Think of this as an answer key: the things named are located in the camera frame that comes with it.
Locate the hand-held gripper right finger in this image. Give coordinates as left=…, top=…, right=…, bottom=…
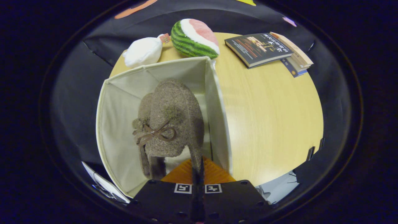
left=198, top=156, right=270, bottom=224

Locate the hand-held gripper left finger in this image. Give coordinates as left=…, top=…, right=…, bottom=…
left=128, top=158, right=200, bottom=224

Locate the cream fabric storage box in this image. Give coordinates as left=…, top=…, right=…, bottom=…
left=96, top=56, right=233, bottom=198

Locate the brown fuzzy shoe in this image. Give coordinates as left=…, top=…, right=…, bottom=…
left=132, top=78, right=205, bottom=181
left=138, top=93, right=166, bottom=180

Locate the white flat device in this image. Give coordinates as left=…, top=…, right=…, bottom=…
left=81, top=161, right=131, bottom=204

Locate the blue cover book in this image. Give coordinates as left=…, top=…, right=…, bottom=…
left=280, top=58, right=308, bottom=78

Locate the white plush toy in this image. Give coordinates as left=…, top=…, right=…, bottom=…
left=123, top=33, right=171, bottom=68

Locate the black cover book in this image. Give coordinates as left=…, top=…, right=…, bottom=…
left=224, top=33, right=294, bottom=69

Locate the beige cover book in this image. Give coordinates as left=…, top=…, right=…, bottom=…
left=270, top=32, right=314, bottom=69

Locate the watermelon slice plush toy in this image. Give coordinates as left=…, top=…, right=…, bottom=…
left=170, top=19, right=220, bottom=59

